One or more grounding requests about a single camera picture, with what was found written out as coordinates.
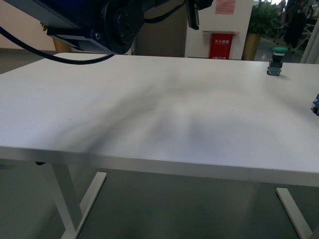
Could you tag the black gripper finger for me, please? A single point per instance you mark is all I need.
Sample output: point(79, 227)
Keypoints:
point(192, 14)

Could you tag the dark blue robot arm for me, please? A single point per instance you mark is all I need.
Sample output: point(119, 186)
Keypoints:
point(101, 26)

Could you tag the grey door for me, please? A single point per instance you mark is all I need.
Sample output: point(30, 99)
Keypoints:
point(166, 38)

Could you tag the red fire extinguisher box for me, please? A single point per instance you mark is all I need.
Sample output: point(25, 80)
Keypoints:
point(220, 43)

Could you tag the right potted plant gold pot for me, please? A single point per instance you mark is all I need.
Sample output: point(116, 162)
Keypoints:
point(261, 22)

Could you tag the potted plant gold pot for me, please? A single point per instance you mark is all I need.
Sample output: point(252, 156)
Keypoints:
point(60, 47)
point(261, 22)

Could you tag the person in black clothes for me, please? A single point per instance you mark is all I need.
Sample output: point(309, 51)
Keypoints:
point(295, 21)

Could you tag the left potted plant gold pot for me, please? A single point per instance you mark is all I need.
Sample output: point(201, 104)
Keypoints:
point(60, 47)

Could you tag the white right table leg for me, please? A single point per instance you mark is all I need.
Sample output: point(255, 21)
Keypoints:
point(297, 219)

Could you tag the white table leg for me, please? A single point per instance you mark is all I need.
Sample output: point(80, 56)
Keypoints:
point(297, 219)
point(72, 210)

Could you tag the white left table leg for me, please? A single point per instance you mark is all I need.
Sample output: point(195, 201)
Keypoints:
point(72, 210)

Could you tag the pink paper wall notice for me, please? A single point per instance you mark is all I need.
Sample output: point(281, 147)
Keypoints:
point(225, 7)

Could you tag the green push button switch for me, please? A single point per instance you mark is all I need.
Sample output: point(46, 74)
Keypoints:
point(275, 64)

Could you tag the red push button switch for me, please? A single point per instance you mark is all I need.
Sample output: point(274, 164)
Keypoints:
point(315, 106)

